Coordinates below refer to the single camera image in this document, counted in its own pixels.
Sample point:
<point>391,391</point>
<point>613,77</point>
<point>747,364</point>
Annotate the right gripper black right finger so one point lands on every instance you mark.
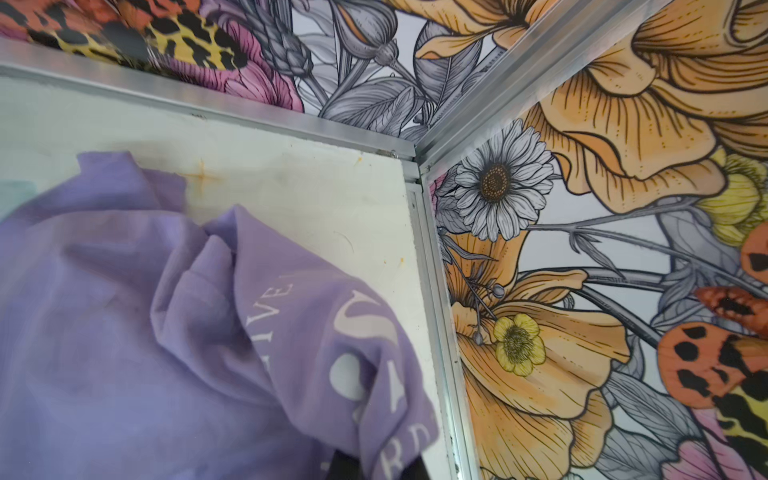
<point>417,470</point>

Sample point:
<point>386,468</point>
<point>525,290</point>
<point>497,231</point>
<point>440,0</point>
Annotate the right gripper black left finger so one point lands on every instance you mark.
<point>343,467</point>

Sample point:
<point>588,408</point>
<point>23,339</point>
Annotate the purple printed cloth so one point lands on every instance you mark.
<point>138,344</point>

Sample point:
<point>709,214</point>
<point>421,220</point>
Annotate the aluminium corner post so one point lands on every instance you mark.
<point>563,42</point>

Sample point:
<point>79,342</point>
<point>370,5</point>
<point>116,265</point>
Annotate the aluminium table edge rail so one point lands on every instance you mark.
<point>44,64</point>

